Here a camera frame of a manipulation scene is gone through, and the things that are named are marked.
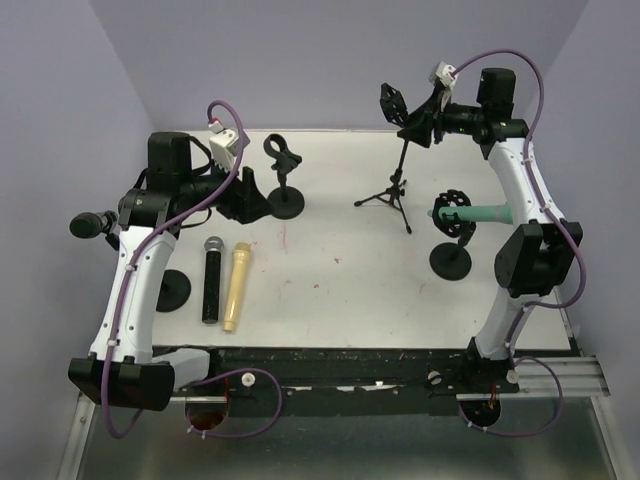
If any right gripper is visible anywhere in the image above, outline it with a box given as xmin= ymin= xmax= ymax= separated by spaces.
xmin=397 ymin=87 xmax=485 ymax=149

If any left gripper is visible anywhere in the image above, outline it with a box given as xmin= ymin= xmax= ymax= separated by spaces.
xmin=180 ymin=152 xmax=277 ymax=224

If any black tripod microphone stand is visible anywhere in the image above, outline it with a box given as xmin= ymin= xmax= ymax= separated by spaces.
xmin=353 ymin=82 xmax=414 ymax=235

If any round base microphone stand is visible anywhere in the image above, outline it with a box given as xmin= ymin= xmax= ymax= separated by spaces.
xmin=263 ymin=133 xmax=305 ymax=220

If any gold microphone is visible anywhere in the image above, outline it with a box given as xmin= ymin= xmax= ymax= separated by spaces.
xmin=223 ymin=242 xmax=252 ymax=333

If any black glitter microphone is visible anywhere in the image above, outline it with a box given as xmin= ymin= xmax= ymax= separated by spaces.
xmin=202 ymin=236 xmax=224 ymax=325

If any edge microphone stand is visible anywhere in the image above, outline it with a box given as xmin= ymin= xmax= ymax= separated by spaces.
xmin=102 ymin=212 xmax=192 ymax=314

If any small black microphone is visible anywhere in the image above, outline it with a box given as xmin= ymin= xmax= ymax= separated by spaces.
xmin=69 ymin=211 xmax=117 ymax=239

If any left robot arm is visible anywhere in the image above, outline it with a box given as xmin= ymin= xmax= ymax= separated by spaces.
xmin=68 ymin=126 xmax=271 ymax=411

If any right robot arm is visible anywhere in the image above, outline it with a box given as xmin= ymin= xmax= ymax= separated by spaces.
xmin=398 ymin=62 xmax=583 ymax=392

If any teal microphone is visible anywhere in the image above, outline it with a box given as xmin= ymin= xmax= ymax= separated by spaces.
xmin=428 ymin=204 xmax=513 ymax=225

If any right round base stand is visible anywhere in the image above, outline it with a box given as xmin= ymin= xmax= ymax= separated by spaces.
xmin=428 ymin=188 xmax=477 ymax=281

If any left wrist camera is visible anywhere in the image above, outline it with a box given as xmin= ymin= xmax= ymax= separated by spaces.
xmin=209 ymin=128 xmax=250 ymax=172

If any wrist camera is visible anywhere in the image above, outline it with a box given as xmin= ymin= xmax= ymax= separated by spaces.
xmin=429 ymin=61 xmax=457 ymax=92
xmin=209 ymin=128 xmax=250 ymax=172

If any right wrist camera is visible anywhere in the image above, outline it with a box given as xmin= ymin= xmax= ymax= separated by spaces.
xmin=429 ymin=61 xmax=457 ymax=92

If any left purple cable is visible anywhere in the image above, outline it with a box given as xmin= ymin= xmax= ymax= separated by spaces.
xmin=102 ymin=101 xmax=289 ymax=441

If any purple cable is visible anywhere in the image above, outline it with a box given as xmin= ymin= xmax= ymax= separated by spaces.
xmin=102 ymin=101 xmax=289 ymax=441
xmin=449 ymin=48 xmax=587 ymax=436

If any black mounting rail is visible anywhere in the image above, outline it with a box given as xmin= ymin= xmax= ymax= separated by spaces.
xmin=178 ymin=347 xmax=519 ymax=418

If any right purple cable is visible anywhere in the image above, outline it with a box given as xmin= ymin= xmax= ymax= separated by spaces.
xmin=449 ymin=48 xmax=587 ymax=436

